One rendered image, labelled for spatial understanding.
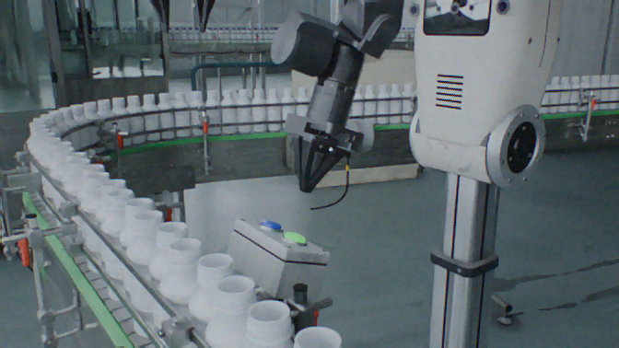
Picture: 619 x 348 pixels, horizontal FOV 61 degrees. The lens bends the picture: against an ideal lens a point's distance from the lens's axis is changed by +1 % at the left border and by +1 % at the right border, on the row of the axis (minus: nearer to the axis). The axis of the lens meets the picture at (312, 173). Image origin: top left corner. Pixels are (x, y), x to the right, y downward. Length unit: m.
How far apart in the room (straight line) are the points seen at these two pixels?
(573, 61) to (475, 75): 5.66
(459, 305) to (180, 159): 1.21
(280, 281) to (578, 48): 6.10
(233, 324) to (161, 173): 1.49
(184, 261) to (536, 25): 0.69
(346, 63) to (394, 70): 4.07
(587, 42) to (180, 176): 5.44
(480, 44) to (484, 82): 0.06
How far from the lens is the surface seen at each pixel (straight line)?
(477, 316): 1.18
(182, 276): 0.60
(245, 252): 0.75
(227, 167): 2.03
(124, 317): 0.81
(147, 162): 1.93
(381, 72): 4.71
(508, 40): 0.94
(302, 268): 0.70
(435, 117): 1.02
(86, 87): 5.57
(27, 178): 1.29
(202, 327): 0.56
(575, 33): 6.57
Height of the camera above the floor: 1.40
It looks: 16 degrees down
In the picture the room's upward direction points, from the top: straight up
